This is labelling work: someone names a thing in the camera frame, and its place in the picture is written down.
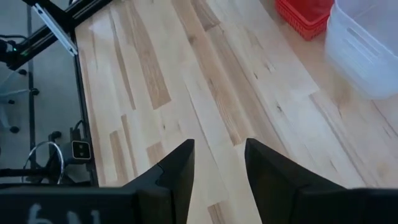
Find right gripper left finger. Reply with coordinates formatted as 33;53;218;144
122;138;196;224

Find clear plastic basket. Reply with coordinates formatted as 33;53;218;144
325;0;398;100

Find black aluminium frame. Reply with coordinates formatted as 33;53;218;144
12;0;113;188

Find red plastic basket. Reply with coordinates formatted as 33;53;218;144
275;0;335;42

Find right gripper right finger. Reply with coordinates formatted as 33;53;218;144
244;138;346;224

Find white strip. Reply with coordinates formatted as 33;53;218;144
32;2;78;57

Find black device green light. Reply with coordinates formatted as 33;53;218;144
0;36;23;68

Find grey chair base with casters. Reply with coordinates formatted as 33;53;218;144
0;68;40;134

